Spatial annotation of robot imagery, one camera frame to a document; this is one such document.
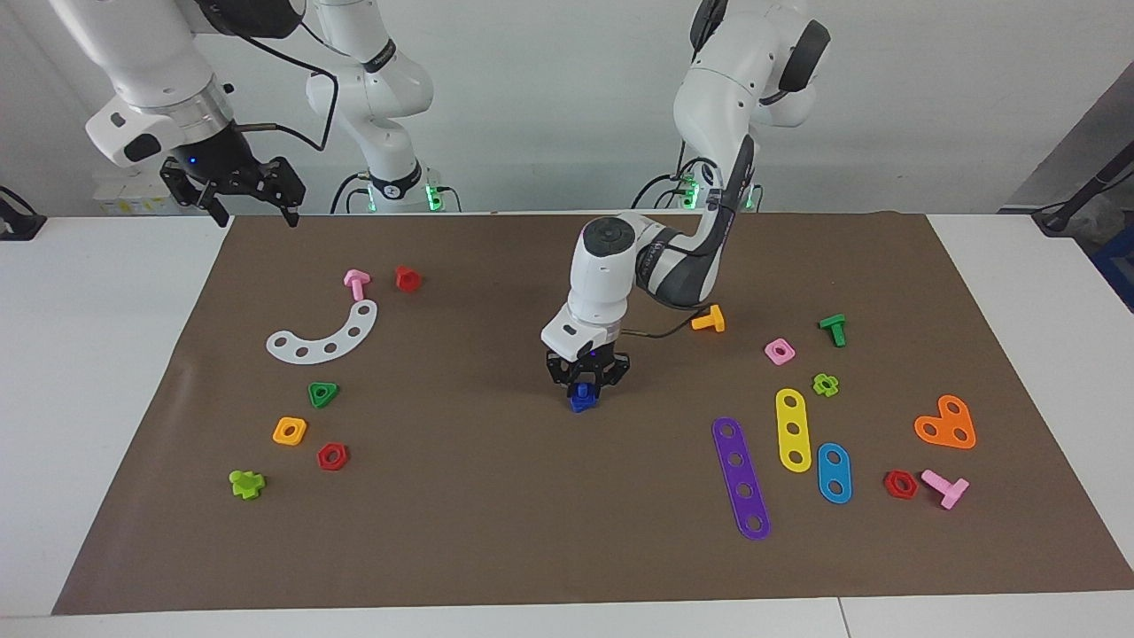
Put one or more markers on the pink plastic bolt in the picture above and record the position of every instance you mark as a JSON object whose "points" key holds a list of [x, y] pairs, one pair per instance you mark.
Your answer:
{"points": [[946, 486], [357, 282]]}

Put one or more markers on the black clamp mount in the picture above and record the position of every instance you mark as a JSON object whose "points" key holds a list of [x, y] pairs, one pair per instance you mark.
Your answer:
{"points": [[18, 221]]}

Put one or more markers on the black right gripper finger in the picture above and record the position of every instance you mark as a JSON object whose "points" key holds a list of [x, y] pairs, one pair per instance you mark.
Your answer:
{"points": [[218, 211], [291, 214]]}

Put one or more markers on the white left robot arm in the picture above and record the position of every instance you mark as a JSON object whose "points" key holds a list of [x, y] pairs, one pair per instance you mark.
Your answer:
{"points": [[709, 106]]}

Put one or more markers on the blue crate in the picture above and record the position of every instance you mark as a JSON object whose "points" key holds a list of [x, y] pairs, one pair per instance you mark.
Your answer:
{"points": [[1118, 266]]}

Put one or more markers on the blue plastic bolt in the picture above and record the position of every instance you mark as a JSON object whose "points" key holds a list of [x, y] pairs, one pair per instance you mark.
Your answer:
{"points": [[585, 391]]}

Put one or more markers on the lime cross-shaped plastic nut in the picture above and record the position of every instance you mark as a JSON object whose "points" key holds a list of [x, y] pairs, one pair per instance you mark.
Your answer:
{"points": [[819, 385]]}

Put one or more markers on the blue two-hole plastic plate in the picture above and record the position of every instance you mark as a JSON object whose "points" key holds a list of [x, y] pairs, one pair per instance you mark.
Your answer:
{"points": [[834, 493]]}

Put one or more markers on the lime green plastic bolt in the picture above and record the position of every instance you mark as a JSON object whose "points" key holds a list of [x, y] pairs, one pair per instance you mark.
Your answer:
{"points": [[244, 484]]}

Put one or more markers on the orange square plastic nut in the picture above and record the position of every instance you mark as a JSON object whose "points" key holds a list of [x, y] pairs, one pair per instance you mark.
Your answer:
{"points": [[280, 431]]}

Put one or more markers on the yellow three-hole plastic plate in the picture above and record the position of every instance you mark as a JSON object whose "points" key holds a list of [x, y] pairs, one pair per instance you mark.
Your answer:
{"points": [[794, 416]]}

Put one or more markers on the blue square plastic nut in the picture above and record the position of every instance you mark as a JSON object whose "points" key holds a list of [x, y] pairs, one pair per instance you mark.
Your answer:
{"points": [[583, 406]]}

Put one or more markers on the brown paper mat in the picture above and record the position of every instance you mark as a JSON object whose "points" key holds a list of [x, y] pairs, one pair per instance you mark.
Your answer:
{"points": [[532, 514]]}

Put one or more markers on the dark green plastic bolt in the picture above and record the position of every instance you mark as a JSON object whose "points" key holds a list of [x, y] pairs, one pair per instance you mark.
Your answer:
{"points": [[834, 328]]}

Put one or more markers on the pink square plastic nut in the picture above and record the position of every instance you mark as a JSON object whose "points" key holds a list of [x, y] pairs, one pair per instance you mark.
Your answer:
{"points": [[772, 352]]}

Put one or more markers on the green triangular plastic nut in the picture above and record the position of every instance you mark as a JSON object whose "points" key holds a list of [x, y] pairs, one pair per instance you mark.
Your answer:
{"points": [[314, 394]]}

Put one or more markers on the orange plastic bolt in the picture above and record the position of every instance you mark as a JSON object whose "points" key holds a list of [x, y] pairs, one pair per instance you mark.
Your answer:
{"points": [[709, 321]]}

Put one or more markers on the white curved five-hole plate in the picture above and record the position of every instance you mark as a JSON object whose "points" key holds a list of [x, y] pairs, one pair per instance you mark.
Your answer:
{"points": [[317, 351]]}

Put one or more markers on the red hexagonal plastic nut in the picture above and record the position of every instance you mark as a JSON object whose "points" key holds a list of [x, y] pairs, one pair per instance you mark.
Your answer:
{"points": [[324, 456], [891, 485]]}

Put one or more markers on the orange heart-shaped plastic plate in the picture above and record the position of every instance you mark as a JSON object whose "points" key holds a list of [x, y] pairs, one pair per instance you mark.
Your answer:
{"points": [[948, 421]]}

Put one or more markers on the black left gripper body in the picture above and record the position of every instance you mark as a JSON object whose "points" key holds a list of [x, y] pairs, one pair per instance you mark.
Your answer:
{"points": [[589, 365]]}

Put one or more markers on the black stand pole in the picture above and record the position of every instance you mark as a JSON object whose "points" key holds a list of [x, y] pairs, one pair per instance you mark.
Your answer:
{"points": [[1085, 190]]}

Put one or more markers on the purple four-hole plastic plate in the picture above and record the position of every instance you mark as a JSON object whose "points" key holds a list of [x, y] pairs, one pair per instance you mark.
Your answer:
{"points": [[735, 452]]}

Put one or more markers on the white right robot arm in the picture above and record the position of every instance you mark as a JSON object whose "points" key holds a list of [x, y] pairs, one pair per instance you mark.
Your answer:
{"points": [[151, 80]]}

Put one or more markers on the red plastic bolt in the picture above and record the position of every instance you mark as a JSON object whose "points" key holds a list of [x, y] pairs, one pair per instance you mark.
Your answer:
{"points": [[407, 279]]}

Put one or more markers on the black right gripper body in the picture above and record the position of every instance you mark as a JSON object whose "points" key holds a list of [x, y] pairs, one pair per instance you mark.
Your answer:
{"points": [[226, 168]]}

